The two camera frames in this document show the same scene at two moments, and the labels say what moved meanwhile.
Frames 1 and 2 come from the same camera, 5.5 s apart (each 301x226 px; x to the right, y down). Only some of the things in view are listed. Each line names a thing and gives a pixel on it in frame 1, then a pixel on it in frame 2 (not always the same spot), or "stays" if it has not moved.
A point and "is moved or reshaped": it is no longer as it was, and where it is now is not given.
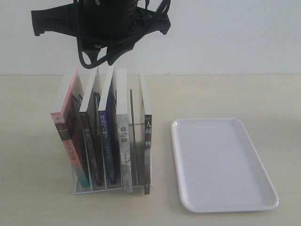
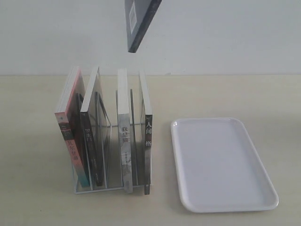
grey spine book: x=123 y=132 stays
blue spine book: x=107 y=125 is moved or reshaped
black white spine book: x=147 y=131 stays
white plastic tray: x=218 y=168 stays
